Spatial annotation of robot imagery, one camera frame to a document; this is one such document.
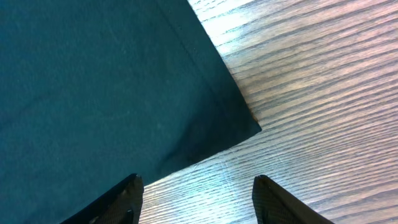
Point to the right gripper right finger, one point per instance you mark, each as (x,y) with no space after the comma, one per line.
(274,205)

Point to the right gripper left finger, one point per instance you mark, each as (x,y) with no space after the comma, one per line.
(122,204)

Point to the black t-shirt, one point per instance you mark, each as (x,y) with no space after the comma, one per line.
(95,90)

